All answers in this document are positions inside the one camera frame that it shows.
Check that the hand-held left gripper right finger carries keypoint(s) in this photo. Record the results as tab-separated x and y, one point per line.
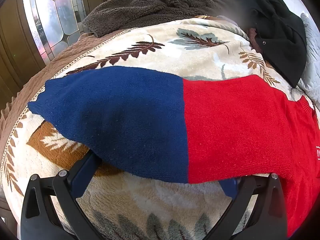
228	188

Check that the red and blue knit sweater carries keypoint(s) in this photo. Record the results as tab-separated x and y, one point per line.
200	130

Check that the wooden window frame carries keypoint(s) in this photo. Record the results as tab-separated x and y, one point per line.
15	42

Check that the dark brown fleece blanket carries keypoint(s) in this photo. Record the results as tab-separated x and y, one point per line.
150	7

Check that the grey quilted pillow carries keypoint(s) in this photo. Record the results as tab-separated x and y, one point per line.
312	55

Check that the black coat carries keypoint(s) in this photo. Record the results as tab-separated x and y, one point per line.
277	20

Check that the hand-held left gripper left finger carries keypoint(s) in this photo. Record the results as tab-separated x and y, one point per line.
84	172

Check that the lilac cloth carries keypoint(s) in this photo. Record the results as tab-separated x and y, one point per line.
226	18

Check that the cream leaf print blanket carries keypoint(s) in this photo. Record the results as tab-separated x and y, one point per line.
160	42

